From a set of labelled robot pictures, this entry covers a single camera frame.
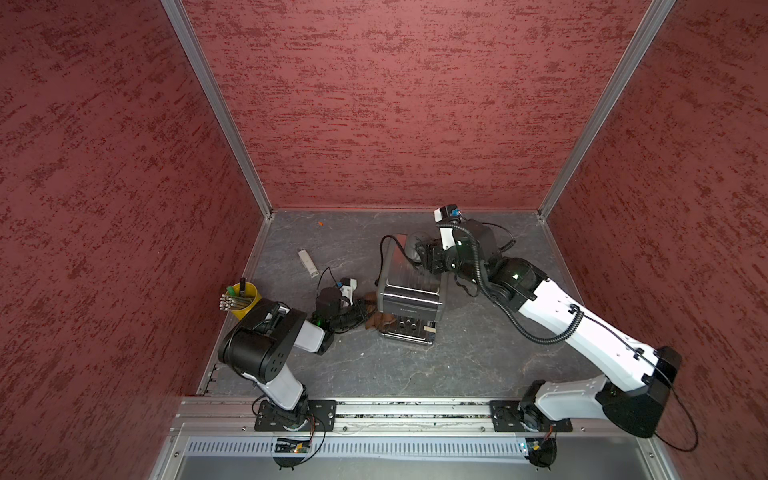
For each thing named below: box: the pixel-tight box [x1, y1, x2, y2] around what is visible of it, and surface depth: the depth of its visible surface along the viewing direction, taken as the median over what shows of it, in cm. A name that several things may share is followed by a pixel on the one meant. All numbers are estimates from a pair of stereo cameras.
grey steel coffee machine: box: [376, 234, 448, 346], surface depth 72 cm
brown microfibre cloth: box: [365, 291, 397, 332], surface depth 86 cm
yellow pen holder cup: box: [225, 282, 263, 321], surface depth 87 cm
